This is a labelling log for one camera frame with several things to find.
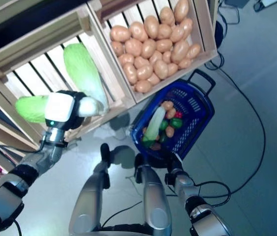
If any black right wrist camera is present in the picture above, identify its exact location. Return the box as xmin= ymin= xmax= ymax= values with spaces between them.
xmin=165 ymin=173 xmax=176 ymax=187

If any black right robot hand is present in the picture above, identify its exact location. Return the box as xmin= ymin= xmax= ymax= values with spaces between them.
xmin=169 ymin=152 xmax=187 ymax=174

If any blue plastic shopping basket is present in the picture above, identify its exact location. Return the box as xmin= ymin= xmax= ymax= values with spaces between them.
xmin=130 ymin=69 xmax=216 ymax=160

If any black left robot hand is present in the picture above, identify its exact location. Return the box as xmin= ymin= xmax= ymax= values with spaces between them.
xmin=44 ymin=90 xmax=86 ymax=131

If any grey box red label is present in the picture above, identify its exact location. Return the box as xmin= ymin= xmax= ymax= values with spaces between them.
xmin=224 ymin=0 xmax=249 ymax=8

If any black floor cable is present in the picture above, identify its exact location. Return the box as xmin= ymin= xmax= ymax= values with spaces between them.
xmin=203 ymin=53 xmax=267 ymax=197

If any wooden slatted potato crate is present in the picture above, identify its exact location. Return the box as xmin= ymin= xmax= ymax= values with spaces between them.
xmin=86 ymin=0 xmax=219 ymax=104

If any wooden display shelf frame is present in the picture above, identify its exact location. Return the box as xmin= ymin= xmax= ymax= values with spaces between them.
xmin=0 ymin=93 xmax=42 ymax=173

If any black round stand base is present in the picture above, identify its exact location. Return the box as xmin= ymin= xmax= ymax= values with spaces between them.
xmin=214 ymin=21 xmax=227 ymax=49

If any green white napa cabbage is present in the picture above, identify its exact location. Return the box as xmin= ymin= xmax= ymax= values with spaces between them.
xmin=14 ymin=95 xmax=105 ymax=124
xmin=63 ymin=43 xmax=110 ymax=113
xmin=142 ymin=106 xmax=166 ymax=148

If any wooden slatted cabbage crate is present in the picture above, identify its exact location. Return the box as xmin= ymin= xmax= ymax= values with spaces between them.
xmin=0 ymin=4 xmax=137 ymax=150

